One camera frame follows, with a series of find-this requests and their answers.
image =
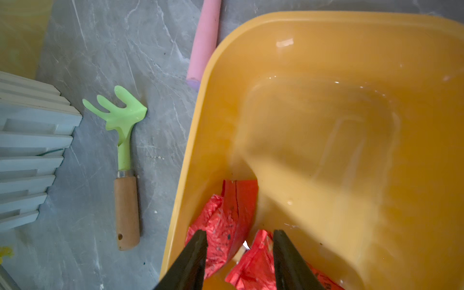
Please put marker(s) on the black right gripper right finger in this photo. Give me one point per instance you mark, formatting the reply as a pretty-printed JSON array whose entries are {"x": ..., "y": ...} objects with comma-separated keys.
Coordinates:
[{"x": 291, "y": 270}]

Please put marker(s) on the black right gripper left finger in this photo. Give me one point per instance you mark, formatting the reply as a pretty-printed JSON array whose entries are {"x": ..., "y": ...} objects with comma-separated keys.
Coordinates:
[{"x": 187, "y": 272}]

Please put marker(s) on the red tea bag front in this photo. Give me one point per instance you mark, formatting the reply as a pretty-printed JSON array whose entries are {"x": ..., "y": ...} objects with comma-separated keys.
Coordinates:
[{"x": 255, "y": 269}]

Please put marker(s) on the narrow red tea bag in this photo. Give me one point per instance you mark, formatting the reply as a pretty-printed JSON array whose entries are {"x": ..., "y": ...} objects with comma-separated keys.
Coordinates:
[{"x": 227, "y": 219}]

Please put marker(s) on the yellow plastic storage box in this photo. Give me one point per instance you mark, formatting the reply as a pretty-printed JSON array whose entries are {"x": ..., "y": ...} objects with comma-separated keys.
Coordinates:
[{"x": 353, "y": 125}]

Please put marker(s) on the green toy hand rake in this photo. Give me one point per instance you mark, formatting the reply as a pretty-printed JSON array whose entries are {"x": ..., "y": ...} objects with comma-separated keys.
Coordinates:
[{"x": 123, "y": 120}]

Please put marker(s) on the white picket fence planter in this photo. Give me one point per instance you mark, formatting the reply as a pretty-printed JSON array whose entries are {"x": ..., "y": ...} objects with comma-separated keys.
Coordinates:
[{"x": 37, "y": 124}]

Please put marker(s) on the purple toy garden fork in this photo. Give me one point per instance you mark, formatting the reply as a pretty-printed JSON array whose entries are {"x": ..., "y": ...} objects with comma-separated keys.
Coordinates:
[{"x": 204, "y": 43}]

